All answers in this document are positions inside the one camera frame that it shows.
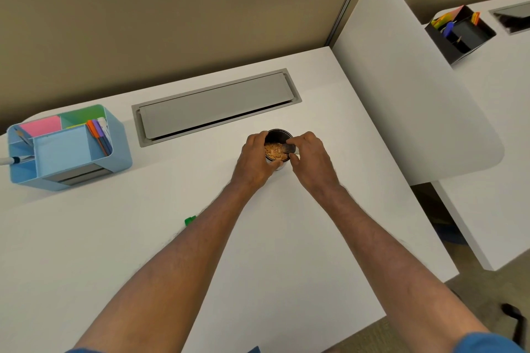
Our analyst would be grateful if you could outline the person's left hand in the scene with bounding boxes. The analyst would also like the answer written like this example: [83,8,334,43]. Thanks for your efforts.
[230,131,285,191]

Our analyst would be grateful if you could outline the person's right hand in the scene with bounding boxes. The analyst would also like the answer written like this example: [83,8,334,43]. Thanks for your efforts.
[286,131,343,200]

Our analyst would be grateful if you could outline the black round cup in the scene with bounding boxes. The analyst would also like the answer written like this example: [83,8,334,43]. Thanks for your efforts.
[263,129,297,172]

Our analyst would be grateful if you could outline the person's left forearm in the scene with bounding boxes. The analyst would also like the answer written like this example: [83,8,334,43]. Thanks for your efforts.
[71,180,267,353]

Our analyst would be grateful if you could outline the person's right forearm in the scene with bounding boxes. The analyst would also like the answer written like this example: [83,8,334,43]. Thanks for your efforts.
[313,186,494,353]

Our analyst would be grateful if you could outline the orange snack pieces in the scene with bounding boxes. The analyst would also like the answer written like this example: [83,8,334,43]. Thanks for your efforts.
[264,142,291,162]

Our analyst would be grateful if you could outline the white rounded divider panel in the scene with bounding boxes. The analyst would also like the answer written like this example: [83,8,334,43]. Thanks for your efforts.
[332,0,505,187]

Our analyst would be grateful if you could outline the white marker pen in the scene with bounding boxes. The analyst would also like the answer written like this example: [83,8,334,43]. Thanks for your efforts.
[98,116,114,154]

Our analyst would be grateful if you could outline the purple marker pen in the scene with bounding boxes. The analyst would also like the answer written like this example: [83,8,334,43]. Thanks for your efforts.
[91,119,112,156]

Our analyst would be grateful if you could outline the orange marker pen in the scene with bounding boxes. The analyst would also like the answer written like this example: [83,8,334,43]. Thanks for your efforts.
[86,119,105,156]

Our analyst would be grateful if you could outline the green sticky note pad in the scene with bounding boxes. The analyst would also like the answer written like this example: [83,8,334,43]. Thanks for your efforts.
[59,106,105,127]

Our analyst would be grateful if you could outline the light blue desk organizer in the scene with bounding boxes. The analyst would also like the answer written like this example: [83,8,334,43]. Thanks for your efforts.
[7,104,133,192]

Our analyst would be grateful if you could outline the yellow sticky note pad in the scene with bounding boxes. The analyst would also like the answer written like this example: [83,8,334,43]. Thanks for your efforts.
[430,13,455,29]

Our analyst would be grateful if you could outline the black desk organizer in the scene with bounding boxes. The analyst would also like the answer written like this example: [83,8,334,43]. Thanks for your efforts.
[424,4,497,66]

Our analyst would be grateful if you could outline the pink sticky note pad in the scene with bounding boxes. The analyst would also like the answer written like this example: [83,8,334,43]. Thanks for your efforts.
[19,115,63,138]

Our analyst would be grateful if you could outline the white pen with black band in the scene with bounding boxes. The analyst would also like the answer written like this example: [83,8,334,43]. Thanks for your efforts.
[0,155,36,166]

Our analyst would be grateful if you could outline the blue shirt sleeve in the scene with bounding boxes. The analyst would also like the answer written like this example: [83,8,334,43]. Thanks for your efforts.
[450,331,527,353]

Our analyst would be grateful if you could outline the black chair part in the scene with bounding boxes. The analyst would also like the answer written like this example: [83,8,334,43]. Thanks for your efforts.
[500,303,527,346]

